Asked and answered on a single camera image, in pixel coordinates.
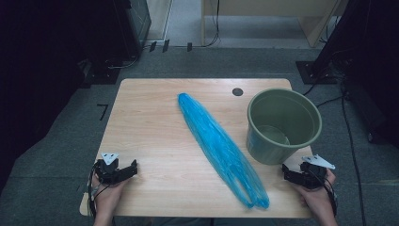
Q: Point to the person's right hand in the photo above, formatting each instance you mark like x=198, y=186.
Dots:
x=318, y=199

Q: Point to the dark equipment cabinet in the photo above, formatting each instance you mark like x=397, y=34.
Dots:
x=138, y=25

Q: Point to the blue plastic bag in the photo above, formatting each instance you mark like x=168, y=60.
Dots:
x=216, y=141

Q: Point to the green plastic bucket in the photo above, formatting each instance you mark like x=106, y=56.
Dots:
x=282, y=113

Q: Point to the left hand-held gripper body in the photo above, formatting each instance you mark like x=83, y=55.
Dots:
x=108, y=172

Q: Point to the person's left hand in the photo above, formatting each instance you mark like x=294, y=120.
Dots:
x=108, y=197

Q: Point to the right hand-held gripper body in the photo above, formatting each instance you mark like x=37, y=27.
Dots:
x=313, y=175

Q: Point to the short black floor tape strip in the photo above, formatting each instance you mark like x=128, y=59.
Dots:
x=189, y=47

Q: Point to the black angled floor tape mark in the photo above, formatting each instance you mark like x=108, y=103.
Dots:
x=103, y=111

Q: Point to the dark round table grommet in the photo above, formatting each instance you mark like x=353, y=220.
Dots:
x=237, y=92

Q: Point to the pale floor tape strip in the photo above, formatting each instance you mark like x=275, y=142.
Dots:
x=382, y=182

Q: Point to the black stand base plate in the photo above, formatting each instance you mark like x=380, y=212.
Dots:
x=309, y=72
x=103, y=75

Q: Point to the white panel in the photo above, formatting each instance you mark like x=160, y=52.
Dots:
x=158, y=19

